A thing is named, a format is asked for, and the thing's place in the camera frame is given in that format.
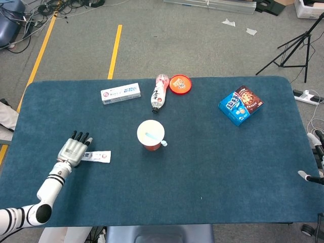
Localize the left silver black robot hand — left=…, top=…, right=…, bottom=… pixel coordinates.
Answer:
left=56, top=130, right=94, bottom=168

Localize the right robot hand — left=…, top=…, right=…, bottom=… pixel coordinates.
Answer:
left=297, top=130, right=324, bottom=185

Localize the white toothpaste tube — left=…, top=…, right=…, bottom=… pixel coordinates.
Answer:
left=82, top=150, right=112, bottom=164

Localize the light blue toothbrush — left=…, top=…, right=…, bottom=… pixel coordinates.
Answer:
left=144, top=132, right=168, bottom=147

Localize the white toothpaste carton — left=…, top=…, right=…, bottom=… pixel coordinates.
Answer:
left=100, top=83, right=142, bottom=105

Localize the black caster wheel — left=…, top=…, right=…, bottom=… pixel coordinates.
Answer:
left=301, top=224, right=316, bottom=237

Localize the red paper cup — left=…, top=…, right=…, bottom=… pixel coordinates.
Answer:
left=137, top=119, right=166, bottom=152

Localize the white power strip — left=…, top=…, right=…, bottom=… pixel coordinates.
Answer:
left=293, top=89, right=323, bottom=106

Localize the blue cookie box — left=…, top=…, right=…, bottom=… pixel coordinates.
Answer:
left=218, top=85, right=264, bottom=127

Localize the clear bottle with white label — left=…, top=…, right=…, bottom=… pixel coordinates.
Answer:
left=151, top=73, right=170, bottom=113

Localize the blue table cloth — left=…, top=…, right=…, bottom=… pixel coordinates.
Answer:
left=0, top=76, right=324, bottom=227

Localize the black tripod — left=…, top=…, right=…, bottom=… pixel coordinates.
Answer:
left=255, top=11, right=324, bottom=84

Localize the red round lid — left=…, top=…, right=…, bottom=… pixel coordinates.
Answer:
left=169, top=74, right=192, bottom=95

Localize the dark blue machine base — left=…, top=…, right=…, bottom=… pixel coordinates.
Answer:
left=0, top=0, right=26, bottom=48

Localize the white storage bin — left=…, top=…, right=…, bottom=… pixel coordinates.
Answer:
left=294, top=0, right=324, bottom=20

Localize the white power cable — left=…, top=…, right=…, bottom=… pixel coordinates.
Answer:
left=307, top=103, right=324, bottom=132

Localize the black floor cable tangle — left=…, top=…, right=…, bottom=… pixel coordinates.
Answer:
left=25, top=0, right=106, bottom=16

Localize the grey aluminium rail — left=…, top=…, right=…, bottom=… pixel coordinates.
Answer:
left=163, top=0, right=256, bottom=15

